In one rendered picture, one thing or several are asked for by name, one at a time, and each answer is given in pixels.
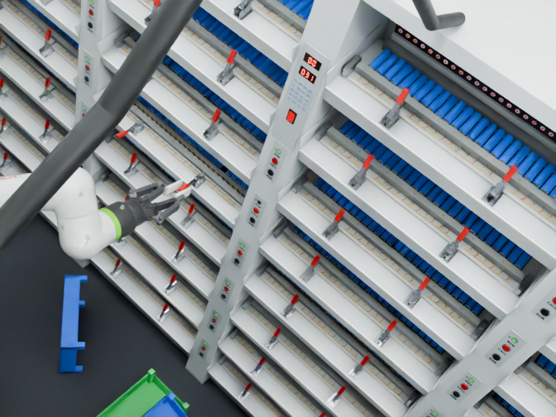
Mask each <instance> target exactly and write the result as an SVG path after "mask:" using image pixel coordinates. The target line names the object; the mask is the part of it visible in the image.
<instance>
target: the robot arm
mask: <svg viewBox="0 0 556 417"><path fill-rule="evenodd" d="M30 174H31V173H30ZM30 174H24V175H10V176H2V177H0V207H1V206H2V205H3V204H4V203H5V202H6V201H7V200H8V199H9V197H10V196H11V195H12V194H13V193H14V192H15V191H16V190H17V189H18V187H19V186H20V185H21V184H22V183H23V182H24V181H25V180H26V178H27V177H28V176H29V175H30ZM182 184H183V180H179V181H177V182H175V183H174V184H171V183H169V184H167V185H165V184H161V185H159V184H158V183H153V184H150V185H146V186H143V187H141V188H139V189H130V190H128V194H127V198H128V200H126V201H124V202H121V201H117V202H115V203H113V204H109V205H108V206H106V207H104V208H101V209H98V205H97V199H96V192H95V184H94V181H93V178H92V176H91V175H90V173H89V172H88V171H86V170H84V169H83V168H80V167H79V168H78V169H77V170H76V171H75V172H74V174H73V175H72V176H71V177H70V178H69V179H68V180H67V181H66V182H65V184H64V185H63V186H62V187H61V188H60V189H59V190H58V191H57V193H56V194H55V195H54V196H53V197H52V198H51V199H50V200H49V202H48V203H47V204H46V205H45V206H44V207H43V208H42V209H41V211H53V212H54V213H55V216H56V220H57V227H58V233H59V240H60V246H61V248H62V249H63V251H64V252H65V253H66V254H67V255H68V256H70V257H72V258H74V259H77V260H87V259H90V258H92V257H94V256H96V255H97V254H99V253H100V252H101V251H102V250H103V249H104V248H105V247H107V246H108V245H110V244H111V243H113V242H115V241H117V240H119V239H121V238H123V237H125V236H127V235H129V234H131V233H132V232H134V230H135V228H136V227H138V226H139V225H141V224H143V223H144V222H145V221H151V220H153V221H156V222H157V223H156V224H157V225H161V223H162V221H163V220H165V219H166V218H168V217H169V216H170V215H172V214H173V213H175V212H177V211H178V210H179V208H180V202H182V201H184V199H185V197H187V196H189V194H190V191H191V190H192V188H191V187H189V188H187V189H184V190H182V191H180V192H179V193H177V194H174V197H173V198H171V199H167V200H164V201H161V202H159V203H157V202H155V203H151V201H153V200H154V199H156V198H158V197H159V196H160V195H162V194H163V195H164V196H165V195H167V194H169V193H171V192H173V191H175V190H177V189H178V188H180V187H181V185H182ZM144 195H145V196H144ZM141 196H144V197H142V198H139V197H141ZM164 209H165V210H164ZM161 210H164V211H163V212H162V213H161V214H159V213H158V214H157V215H156V216H154V214H155V213H157V212H159V211H161Z"/></svg>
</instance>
